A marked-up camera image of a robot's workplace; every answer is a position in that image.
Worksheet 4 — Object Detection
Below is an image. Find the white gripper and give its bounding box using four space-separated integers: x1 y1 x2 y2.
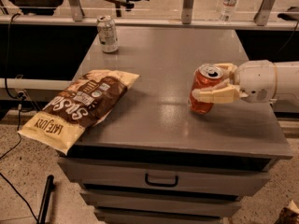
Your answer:
192 60 277 104

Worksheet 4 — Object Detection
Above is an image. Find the red coke can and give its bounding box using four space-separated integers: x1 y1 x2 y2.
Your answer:
188 63 223 114

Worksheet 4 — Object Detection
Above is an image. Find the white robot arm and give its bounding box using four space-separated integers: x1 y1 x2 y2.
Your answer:
192 60 299 105

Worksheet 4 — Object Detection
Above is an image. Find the silver soda can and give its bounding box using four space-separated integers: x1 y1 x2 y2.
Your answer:
97 16 119 53

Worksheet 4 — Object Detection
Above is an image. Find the clear plastic water bottle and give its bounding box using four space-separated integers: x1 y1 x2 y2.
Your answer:
219 0 237 22

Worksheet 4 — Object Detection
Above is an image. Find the grey drawer cabinet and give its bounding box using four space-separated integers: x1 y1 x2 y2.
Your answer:
59 27 292 224

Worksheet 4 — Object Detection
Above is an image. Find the brown yellow chip bag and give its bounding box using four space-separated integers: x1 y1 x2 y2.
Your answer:
19 70 139 154

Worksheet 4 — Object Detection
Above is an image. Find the brown object bottom corner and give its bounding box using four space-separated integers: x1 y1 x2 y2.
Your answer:
275 200 299 224

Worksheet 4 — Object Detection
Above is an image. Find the black pole on floor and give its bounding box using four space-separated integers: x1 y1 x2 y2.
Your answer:
36 175 55 224

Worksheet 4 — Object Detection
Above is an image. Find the black drawer handle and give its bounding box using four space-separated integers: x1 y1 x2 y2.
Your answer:
144 174 178 188

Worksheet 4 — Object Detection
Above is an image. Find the black cable on floor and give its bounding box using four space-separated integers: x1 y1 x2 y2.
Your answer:
0 103 40 224

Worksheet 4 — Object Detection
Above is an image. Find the black wall cable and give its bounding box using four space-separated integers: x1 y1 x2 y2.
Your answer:
3 12 26 101

